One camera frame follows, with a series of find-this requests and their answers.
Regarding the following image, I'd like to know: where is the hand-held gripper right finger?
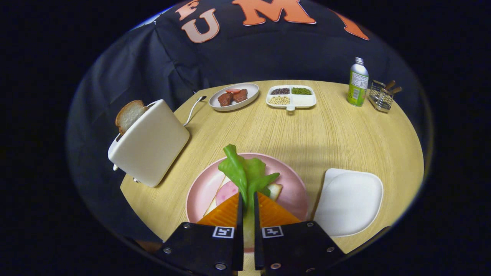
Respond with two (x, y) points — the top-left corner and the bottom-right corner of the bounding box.
(253, 192), (348, 276)

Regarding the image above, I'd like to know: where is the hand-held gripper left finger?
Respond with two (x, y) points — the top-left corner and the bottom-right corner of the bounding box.
(153, 192), (244, 276)

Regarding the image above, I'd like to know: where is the green lettuce leaf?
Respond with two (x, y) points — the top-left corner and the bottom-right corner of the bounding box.
(218, 144), (280, 251)

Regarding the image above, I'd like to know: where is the toasted bread slice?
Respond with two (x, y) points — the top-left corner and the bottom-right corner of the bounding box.
(115, 100), (149, 135)

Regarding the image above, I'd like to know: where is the pink ham slice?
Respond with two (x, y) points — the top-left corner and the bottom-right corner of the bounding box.
(216, 181), (240, 207)

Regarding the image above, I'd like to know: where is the white bread slice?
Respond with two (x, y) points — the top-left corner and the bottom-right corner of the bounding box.
(203, 176), (283, 217)

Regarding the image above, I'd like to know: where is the pink round plate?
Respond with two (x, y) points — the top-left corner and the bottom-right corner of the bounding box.
(186, 153), (310, 254)

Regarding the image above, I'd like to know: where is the white square plate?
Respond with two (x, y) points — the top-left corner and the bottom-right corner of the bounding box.
(313, 168), (384, 237)

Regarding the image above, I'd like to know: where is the white toaster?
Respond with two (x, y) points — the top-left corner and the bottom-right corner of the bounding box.
(108, 99), (190, 188)

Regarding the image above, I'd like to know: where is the white divided dish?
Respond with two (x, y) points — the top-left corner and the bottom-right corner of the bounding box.
(266, 85), (317, 111)

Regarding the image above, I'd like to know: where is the white oval plate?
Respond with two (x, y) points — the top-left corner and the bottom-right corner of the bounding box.
(209, 83), (260, 112)

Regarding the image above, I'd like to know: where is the black backdrop cloth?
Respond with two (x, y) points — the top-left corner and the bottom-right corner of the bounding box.
(67, 0), (434, 246)

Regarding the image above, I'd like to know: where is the green bottle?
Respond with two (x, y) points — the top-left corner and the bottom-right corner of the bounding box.
(347, 57), (369, 107)

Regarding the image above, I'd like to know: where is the metal wire utensil holder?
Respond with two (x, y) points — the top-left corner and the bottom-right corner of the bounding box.
(367, 79), (402, 113)

